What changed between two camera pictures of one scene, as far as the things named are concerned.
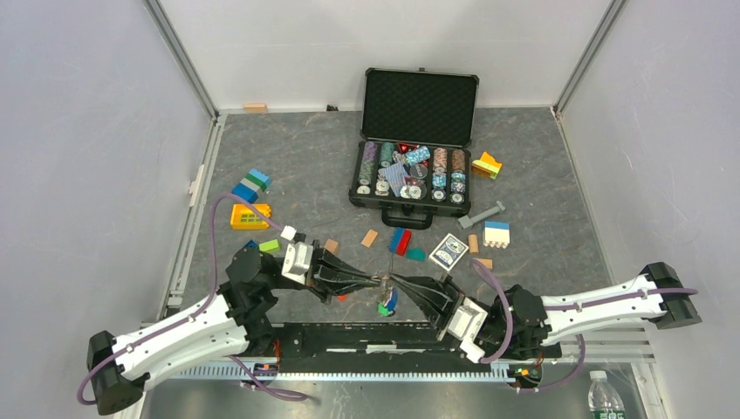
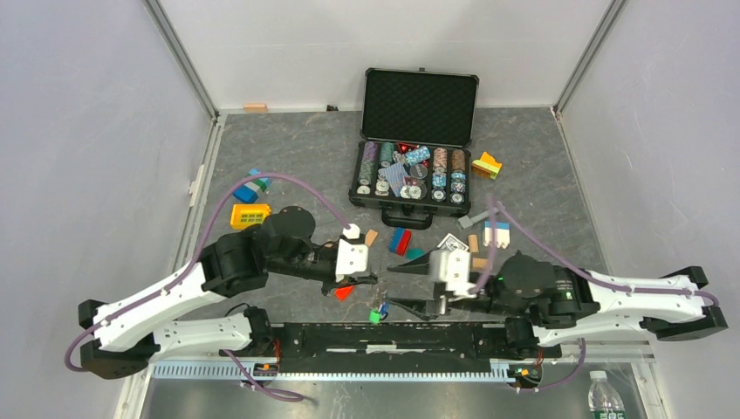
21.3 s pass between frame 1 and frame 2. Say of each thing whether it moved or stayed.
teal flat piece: stayed
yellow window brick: stayed
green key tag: moved
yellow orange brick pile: stayed
